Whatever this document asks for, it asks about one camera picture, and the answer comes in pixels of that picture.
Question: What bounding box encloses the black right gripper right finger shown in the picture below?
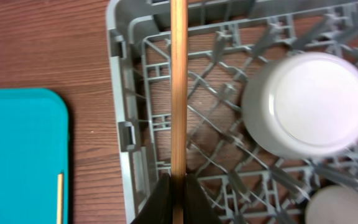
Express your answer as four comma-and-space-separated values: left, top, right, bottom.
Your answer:
183, 174, 221, 224

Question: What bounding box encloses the grey dishwasher rack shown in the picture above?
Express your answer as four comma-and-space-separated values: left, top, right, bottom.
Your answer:
106, 1, 358, 223

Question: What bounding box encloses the teal serving tray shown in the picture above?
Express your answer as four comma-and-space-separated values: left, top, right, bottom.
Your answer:
0, 88, 70, 223

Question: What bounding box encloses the grey-green bowl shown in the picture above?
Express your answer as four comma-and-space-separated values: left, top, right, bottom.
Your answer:
241, 52, 358, 159

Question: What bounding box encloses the white cup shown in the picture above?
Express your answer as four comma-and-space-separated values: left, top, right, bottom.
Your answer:
305, 185, 358, 224

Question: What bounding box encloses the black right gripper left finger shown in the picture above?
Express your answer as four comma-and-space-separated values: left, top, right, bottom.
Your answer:
131, 174, 173, 224

